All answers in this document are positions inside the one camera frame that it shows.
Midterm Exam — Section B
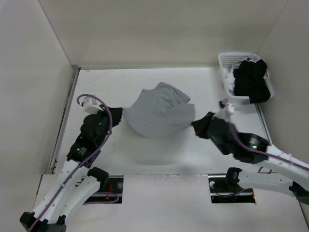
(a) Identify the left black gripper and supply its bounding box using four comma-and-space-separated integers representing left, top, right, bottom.
93, 104, 123, 146

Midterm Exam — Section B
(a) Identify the grey tank top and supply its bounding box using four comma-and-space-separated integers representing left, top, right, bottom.
123, 82, 196, 138

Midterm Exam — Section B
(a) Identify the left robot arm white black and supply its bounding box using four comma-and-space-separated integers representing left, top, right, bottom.
20, 107, 123, 232

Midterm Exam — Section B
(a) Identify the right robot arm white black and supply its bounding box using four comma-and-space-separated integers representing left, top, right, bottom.
191, 111, 309, 204

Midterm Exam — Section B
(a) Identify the black tank top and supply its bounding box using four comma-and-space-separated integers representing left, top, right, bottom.
233, 59, 271, 103

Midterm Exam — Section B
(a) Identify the white garment in basket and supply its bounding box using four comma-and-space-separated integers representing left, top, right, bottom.
225, 69, 235, 92

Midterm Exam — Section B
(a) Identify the white plastic laundry basket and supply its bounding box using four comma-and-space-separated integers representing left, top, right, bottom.
218, 52, 274, 104

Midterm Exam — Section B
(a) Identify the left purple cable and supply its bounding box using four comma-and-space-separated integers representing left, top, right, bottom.
28, 94, 119, 232

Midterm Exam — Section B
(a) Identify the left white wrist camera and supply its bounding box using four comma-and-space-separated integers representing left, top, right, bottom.
82, 97, 101, 114

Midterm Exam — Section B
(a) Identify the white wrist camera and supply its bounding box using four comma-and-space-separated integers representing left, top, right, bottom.
82, 97, 101, 114
215, 99, 235, 121

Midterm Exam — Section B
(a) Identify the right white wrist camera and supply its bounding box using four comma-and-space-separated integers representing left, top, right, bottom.
215, 99, 235, 121

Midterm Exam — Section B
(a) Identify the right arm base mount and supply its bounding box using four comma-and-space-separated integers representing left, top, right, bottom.
208, 167, 256, 203

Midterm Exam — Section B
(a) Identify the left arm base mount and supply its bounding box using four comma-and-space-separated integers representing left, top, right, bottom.
84, 175, 124, 205

